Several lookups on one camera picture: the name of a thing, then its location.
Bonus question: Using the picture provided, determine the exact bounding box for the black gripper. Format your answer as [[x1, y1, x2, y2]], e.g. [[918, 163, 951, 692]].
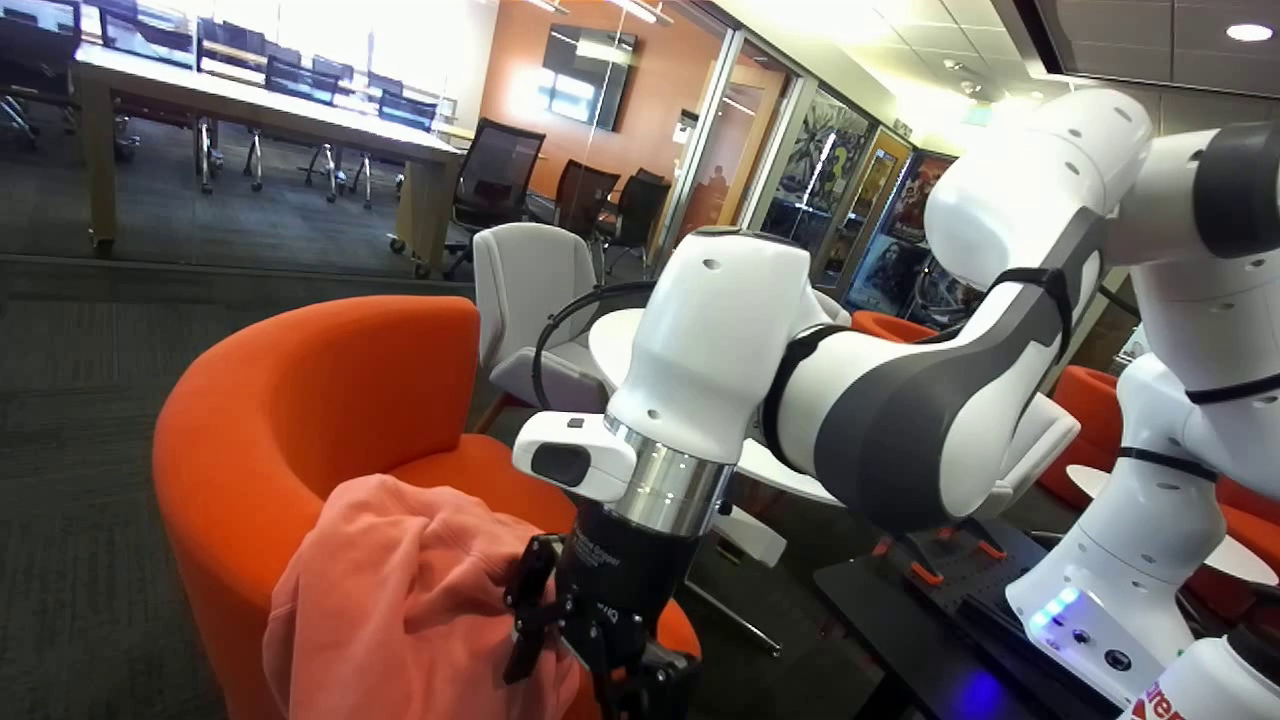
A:
[[500, 520, 700, 720]]

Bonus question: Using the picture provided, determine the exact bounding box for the peach sweatshirt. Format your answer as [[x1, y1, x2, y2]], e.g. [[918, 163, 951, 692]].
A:
[[260, 471, 597, 720]]

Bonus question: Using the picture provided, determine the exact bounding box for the orange armchair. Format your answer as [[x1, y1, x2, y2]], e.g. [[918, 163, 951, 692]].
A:
[[150, 290, 708, 720]]

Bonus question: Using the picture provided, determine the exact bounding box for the white upholstered chair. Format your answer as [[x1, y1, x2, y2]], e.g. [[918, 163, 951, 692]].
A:
[[470, 221, 615, 414]]

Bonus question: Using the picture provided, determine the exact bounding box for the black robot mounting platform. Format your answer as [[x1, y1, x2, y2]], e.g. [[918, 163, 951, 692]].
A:
[[812, 514, 1152, 720]]

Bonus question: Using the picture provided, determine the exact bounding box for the dark meeting room chair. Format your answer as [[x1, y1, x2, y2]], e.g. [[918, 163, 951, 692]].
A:
[[611, 166, 676, 257], [552, 157, 624, 242]]

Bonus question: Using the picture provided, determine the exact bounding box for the black office chair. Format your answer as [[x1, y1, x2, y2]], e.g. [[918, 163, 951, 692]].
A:
[[450, 115, 549, 241]]

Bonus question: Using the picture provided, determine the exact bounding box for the long wooden table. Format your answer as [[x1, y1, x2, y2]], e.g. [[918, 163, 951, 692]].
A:
[[74, 41, 470, 278]]

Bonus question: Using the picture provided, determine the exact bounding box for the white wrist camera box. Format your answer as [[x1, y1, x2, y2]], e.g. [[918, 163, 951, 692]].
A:
[[507, 408, 642, 508]]

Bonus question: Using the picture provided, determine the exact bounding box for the wall mounted screen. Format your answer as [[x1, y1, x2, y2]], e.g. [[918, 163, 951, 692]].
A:
[[538, 18, 642, 134]]

